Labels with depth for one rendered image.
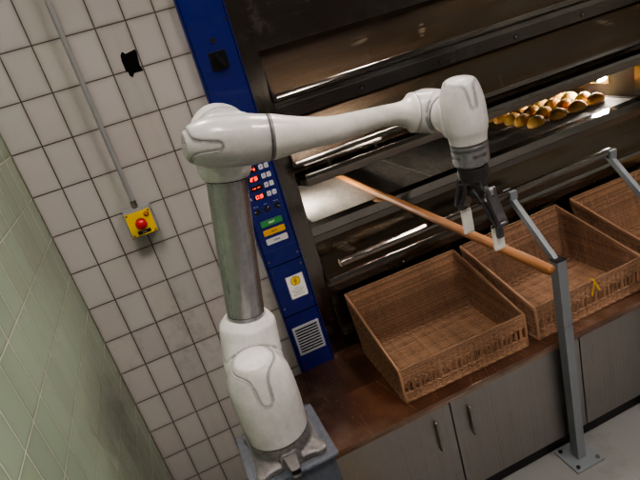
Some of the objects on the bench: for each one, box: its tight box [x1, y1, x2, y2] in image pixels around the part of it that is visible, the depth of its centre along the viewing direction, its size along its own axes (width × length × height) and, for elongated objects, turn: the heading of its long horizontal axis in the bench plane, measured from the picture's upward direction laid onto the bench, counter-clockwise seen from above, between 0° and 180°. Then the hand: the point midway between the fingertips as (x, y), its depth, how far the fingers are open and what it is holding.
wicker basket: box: [344, 250, 530, 404], centre depth 220 cm, size 49×56×28 cm
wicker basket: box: [459, 205, 640, 340], centre depth 233 cm, size 49×56×28 cm
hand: (483, 236), depth 140 cm, fingers open, 13 cm apart
